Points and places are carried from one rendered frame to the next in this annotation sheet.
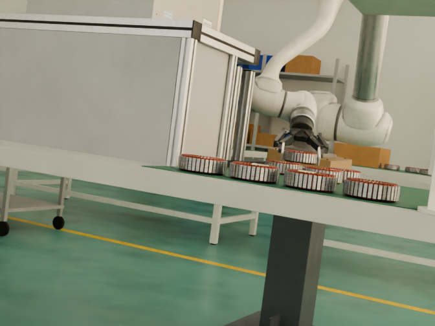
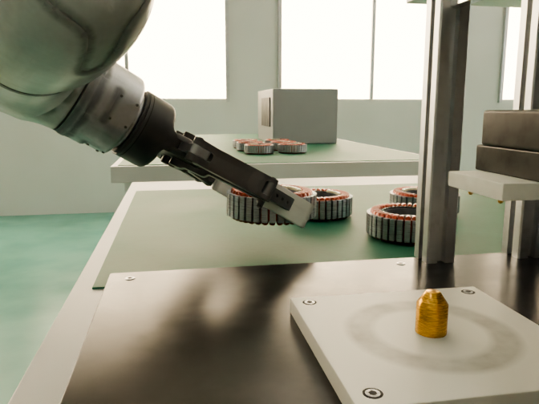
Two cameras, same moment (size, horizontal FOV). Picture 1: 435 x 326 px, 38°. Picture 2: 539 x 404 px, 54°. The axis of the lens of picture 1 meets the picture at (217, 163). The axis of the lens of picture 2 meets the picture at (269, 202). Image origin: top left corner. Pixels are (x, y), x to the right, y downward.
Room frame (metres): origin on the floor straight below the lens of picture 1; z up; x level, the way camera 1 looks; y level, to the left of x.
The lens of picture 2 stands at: (2.44, 0.26, 0.92)
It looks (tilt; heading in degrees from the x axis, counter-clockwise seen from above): 10 degrees down; 234
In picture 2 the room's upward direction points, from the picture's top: straight up
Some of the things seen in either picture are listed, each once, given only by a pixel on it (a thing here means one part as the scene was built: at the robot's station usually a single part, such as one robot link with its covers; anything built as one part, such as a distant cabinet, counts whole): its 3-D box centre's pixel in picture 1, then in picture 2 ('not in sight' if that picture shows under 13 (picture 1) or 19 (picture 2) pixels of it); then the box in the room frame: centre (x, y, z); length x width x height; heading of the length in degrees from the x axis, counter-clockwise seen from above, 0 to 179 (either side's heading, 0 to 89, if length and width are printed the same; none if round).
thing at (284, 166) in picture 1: (282, 167); (408, 222); (1.88, -0.19, 0.77); 0.11 x 0.11 x 0.04
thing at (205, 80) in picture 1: (204, 107); not in sight; (1.72, 0.05, 0.91); 0.28 x 0.03 x 0.32; 154
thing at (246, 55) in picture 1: (128, 39); not in sight; (1.94, 0.31, 1.09); 0.68 x 0.44 x 0.05; 64
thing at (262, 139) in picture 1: (269, 140); not in sight; (8.77, -0.67, 0.86); 0.42 x 0.40 x 0.17; 64
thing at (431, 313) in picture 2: not in sight; (431, 311); (2.17, 0.07, 0.80); 0.02 x 0.02 x 0.03
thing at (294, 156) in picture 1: (300, 156); (271, 203); (2.06, -0.26, 0.80); 0.11 x 0.11 x 0.04
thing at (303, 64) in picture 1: (303, 66); not in sight; (8.63, -0.98, 1.90); 0.40 x 0.36 x 0.24; 156
